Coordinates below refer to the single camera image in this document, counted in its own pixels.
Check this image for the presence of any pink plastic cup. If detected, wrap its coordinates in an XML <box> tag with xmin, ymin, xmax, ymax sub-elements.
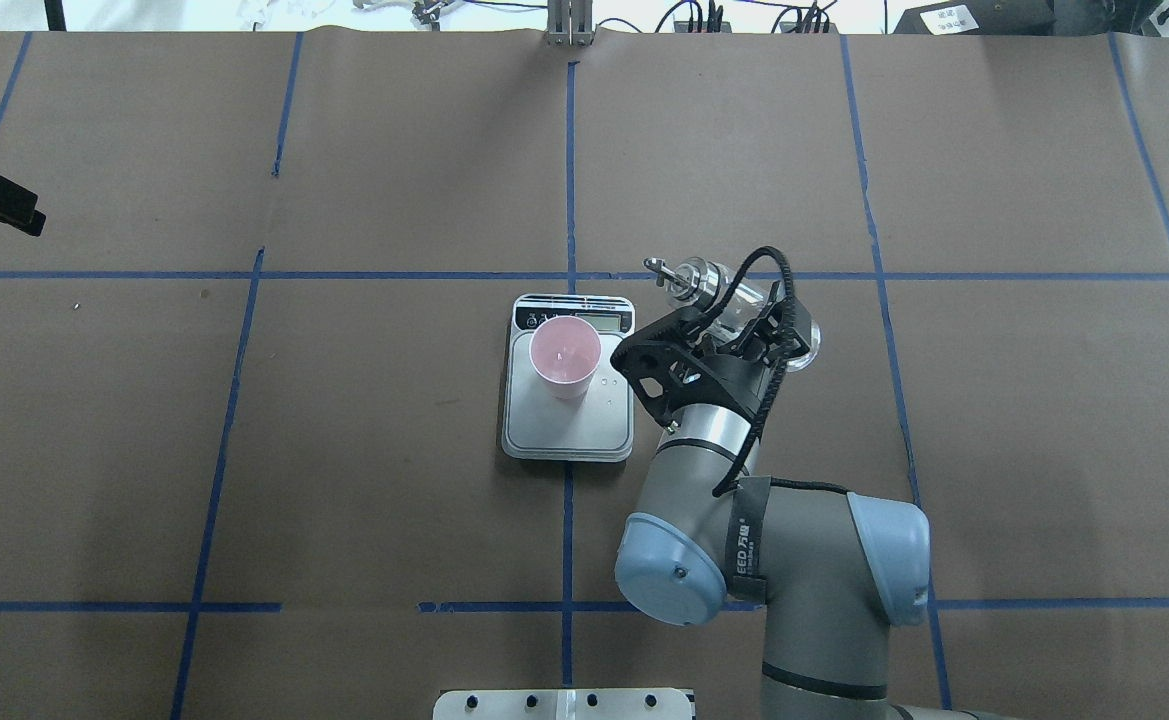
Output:
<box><xmin>530</xmin><ymin>316</ymin><xmax>602</xmax><ymax>399</ymax></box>

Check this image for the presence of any black box white label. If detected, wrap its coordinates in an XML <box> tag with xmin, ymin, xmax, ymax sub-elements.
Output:
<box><xmin>890</xmin><ymin>1</ymin><xmax>1056</xmax><ymax>36</ymax></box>

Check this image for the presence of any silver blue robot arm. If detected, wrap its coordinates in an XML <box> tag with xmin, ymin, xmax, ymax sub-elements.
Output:
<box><xmin>611</xmin><ymin>299</ymin><xmax>964</xmax><ymax>719</ymax></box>

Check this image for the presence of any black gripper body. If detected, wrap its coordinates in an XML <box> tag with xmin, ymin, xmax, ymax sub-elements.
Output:
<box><xmin>679</xmin><ymin>348</ymin><xmax>775</xmax><ymax>421</ymax></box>

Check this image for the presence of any silver digital kitchen scale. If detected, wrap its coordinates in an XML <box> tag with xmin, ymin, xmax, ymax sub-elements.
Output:
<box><xmin>500</xmin><ymin>293</ymin><xmax>635</xmax><ymax>462</ymax></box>

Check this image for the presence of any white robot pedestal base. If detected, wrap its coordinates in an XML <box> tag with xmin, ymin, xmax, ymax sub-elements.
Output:
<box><xmin>433</xmin><ymin>687</ymin><xmax>697</xmax><ymax>719</ymax></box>

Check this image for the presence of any glass sauce bottle metal cap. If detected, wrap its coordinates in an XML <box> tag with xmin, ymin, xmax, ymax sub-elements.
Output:
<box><xmin>643</xmin><ymin>256</ymin><xmax>821</xmax><ymax>373</ymax></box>

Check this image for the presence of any aluminium frame post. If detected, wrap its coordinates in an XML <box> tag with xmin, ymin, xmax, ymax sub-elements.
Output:
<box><xmin>544</xmin><ymin>0</ymin><xmax>596</xmax><ymax>47</ymax></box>

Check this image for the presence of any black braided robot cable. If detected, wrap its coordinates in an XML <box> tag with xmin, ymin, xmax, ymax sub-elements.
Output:
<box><xmin>710</xmin><ymin>245</ymin><xmax>850</xmax><ymax>499</ymax></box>

